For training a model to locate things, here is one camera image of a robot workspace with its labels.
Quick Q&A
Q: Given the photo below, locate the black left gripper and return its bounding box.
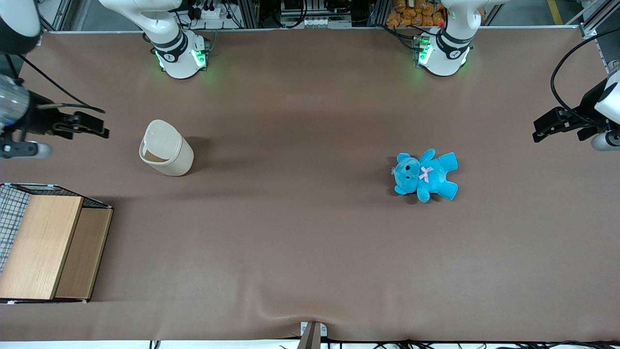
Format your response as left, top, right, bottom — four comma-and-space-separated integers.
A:
532, 79, 613, 143

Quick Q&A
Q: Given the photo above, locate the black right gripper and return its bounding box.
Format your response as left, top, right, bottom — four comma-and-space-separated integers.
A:
22, 95, 110, 141

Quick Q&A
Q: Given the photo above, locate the cream lidded trash can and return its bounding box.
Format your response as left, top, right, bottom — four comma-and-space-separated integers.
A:
139, 119, 195, 177

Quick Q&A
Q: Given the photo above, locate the blue teddy bear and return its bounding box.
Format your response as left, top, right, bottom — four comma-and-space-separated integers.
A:
392, 148, 459, 204

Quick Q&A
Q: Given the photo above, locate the white power strip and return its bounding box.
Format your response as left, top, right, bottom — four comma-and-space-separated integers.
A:
190, 4, 234, 21

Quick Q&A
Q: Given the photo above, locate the orange plush toys pile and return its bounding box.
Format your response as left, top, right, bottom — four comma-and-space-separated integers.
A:
386, 0, 447, 28

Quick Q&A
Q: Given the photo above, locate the brown table cloth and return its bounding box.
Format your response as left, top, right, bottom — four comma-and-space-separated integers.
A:
0, 27, 620, 343

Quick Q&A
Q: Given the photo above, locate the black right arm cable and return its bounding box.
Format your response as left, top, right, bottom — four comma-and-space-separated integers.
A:
4, 52, 107, 115

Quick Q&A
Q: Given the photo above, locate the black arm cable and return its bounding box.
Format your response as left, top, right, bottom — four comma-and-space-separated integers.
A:
4, 52, 107, 115
551, 28, 620, 123

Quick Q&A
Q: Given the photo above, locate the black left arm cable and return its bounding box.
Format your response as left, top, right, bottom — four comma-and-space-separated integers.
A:
551, 28, 620, 123

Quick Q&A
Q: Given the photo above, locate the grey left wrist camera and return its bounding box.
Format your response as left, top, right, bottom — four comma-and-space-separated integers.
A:
590, 130, 620, 152

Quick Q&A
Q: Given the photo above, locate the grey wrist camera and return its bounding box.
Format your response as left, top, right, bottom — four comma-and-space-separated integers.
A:
0, 141, 53, 160
590, 130, 620, 152

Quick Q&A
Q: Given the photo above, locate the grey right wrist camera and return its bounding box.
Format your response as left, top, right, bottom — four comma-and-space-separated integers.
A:
0, 141, 53, 160

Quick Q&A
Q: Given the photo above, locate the aluminium frame post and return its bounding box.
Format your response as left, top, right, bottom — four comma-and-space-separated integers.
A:
38, 0, 74, 34
567, 0, 620, 39

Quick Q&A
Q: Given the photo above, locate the wooden shelf with wire mesh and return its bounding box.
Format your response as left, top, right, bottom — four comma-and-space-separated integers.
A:
0, 183, 114, 304

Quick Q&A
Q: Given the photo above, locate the grey metal camera bracket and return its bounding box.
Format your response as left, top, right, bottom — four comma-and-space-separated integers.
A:
299, 321, 328, 349

